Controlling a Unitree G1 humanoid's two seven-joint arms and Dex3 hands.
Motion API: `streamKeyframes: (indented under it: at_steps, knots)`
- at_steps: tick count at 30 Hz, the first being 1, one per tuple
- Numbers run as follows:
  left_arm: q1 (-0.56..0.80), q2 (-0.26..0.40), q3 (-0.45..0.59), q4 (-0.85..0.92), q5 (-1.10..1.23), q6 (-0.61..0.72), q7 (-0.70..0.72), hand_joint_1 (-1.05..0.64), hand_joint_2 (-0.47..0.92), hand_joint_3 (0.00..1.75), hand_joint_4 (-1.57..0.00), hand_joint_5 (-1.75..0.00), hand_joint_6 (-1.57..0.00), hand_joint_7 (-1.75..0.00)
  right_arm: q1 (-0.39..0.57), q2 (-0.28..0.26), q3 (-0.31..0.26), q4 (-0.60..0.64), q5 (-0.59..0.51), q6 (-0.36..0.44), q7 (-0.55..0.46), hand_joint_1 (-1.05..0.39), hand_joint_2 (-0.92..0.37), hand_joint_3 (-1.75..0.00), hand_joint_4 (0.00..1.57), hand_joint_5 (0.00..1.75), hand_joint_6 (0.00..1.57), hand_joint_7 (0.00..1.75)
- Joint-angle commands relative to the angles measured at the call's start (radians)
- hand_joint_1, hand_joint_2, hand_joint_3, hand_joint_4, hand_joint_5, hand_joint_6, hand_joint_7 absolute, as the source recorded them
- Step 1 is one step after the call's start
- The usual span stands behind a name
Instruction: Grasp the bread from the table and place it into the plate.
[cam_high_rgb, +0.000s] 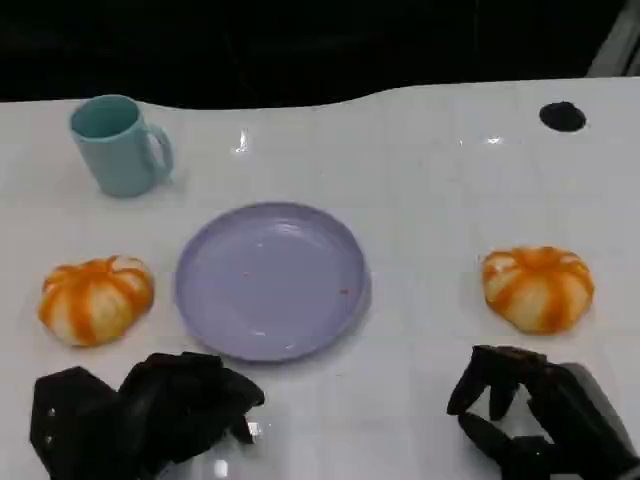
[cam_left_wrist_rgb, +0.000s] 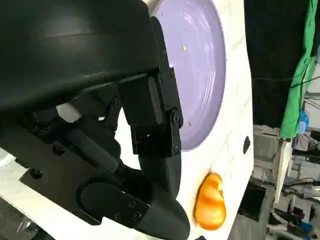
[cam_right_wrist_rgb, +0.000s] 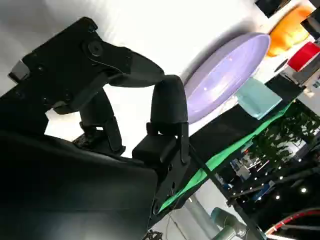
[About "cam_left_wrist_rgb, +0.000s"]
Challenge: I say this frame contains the blue packet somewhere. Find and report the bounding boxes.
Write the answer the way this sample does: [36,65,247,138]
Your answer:
[298,109,311,136]

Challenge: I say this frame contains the white leaning board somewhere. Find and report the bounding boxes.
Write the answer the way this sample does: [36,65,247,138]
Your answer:
[272,139,293,204]

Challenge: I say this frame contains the thin black cable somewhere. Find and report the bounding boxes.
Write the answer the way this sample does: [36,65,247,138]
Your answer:
[251,56,317,88]

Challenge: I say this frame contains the black oval table knob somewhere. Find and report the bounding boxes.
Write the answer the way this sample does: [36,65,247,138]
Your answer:
[242,136,252,154]

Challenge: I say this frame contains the black floor box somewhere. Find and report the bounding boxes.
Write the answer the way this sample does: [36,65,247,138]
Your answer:
[237,183,268,222]

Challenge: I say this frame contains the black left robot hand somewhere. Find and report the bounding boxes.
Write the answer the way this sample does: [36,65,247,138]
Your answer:
[0,0,191,240]

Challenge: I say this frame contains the black curtain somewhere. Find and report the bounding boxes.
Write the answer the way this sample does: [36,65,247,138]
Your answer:
[243,0,311,128]

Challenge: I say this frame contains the green cloth backdrop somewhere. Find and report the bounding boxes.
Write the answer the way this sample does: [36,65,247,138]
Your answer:
[279,0,320,140]

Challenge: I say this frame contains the lilac plate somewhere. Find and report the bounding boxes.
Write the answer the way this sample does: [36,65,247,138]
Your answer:
[149,0,228,153]

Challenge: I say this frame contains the orange toy bread roll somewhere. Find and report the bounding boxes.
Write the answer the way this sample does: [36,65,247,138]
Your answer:
[193,172,227,224]

